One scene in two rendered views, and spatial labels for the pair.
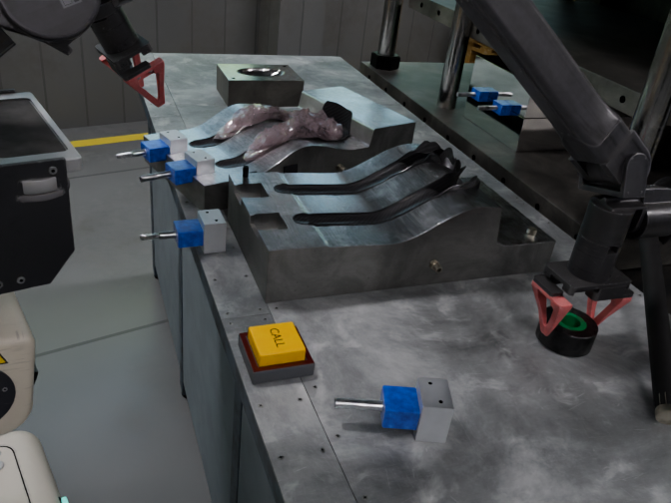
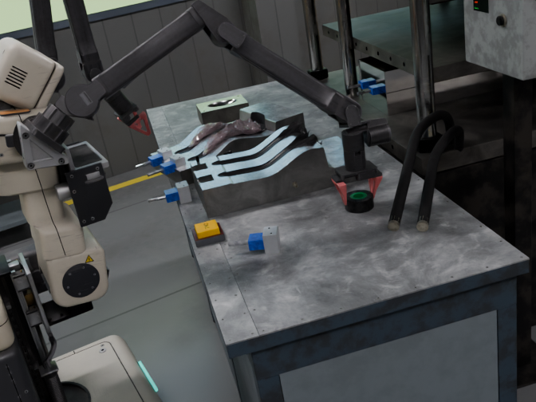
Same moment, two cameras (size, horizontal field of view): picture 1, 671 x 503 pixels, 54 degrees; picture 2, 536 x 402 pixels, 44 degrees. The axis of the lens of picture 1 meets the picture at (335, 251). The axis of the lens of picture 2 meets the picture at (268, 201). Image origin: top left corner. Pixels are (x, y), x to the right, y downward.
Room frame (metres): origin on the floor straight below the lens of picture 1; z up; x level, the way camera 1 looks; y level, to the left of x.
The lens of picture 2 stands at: (-0.89, -0.49, 1.61)
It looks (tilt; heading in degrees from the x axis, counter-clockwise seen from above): 24 degrees down; 13
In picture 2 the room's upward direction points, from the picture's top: 10 degrees counter-clockwise
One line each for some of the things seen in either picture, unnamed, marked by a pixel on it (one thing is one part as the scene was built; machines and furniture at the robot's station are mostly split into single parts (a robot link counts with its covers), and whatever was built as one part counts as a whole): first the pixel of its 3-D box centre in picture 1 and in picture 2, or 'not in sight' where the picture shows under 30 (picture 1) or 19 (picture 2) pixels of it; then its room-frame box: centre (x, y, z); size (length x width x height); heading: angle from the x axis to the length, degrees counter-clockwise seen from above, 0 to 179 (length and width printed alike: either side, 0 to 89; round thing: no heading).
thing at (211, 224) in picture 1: (182, 234); (168, 195); (0.91, 0.25, 0.83); 0.13 x 0.05 x 0.05; 116
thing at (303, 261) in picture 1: (390, 211); (275, 163); (1.01, -0.08, 0.87); 0.50 x 0.26 x 0.14; 114
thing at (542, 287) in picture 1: (561, 305); (348, 187); (0.78, -0.32, 0.87); 0.07 x 0.07 x 0.09; 24
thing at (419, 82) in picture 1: (571, 134); (443, 94); (1.91, -0.65, 0.75); 1.30 x 0.84 x 0.06; 24
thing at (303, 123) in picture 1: (285, 122); (225, 129); (1.29, 0.14, 0.90); 0.26 x 0.18 x 0.08; 131
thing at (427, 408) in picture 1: (390, 406); (253, 242); (0.58, -0.09, 0.83); 0.13 x 0.05 x 0.05; 94
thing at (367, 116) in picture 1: (283, 141); (227, 140); (1.30, 0.14, 0.85); 0.50 x 0.26 x 0.11; 131
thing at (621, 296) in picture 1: (591, 301); (366, 183); (0.80, -0.37, 0.87); 0.07 x 0.07 x 0.09; 24
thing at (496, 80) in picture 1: (571, 101); (430, 73); (1.83, -0.60, 0.87); 0.50 x 0.27 x 0.17; 114
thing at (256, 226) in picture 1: (268, 232); (206, 184); (0.87, 0.10, 0.87); 0.05 x 0.05 x 0.04; 24
